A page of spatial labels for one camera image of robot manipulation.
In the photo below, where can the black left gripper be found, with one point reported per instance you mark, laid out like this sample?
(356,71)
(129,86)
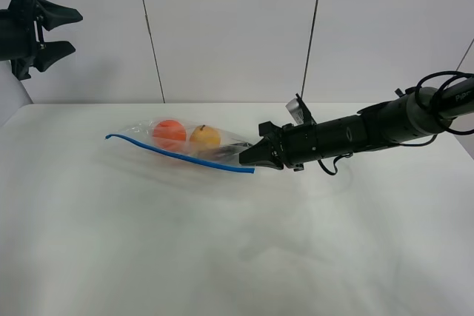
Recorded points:
(18,35)

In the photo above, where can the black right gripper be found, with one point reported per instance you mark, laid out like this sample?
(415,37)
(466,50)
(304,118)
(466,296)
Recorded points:
(291,146)

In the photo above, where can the clear zip bag blue seal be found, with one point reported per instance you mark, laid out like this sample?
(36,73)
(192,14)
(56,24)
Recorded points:
(140,135)

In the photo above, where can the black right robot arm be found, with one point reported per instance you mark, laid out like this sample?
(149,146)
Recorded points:
(423,111)

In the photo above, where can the purple toy eggplant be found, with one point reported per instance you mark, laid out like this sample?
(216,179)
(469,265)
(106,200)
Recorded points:
(225,152)

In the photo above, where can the yellow toy pear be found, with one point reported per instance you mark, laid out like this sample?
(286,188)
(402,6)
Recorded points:
(205,137)

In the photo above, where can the orange toy fruit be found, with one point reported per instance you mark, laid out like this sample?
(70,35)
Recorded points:
(169,135)

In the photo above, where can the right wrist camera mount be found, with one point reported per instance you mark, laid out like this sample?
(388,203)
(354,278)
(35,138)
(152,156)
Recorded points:
(300,112)

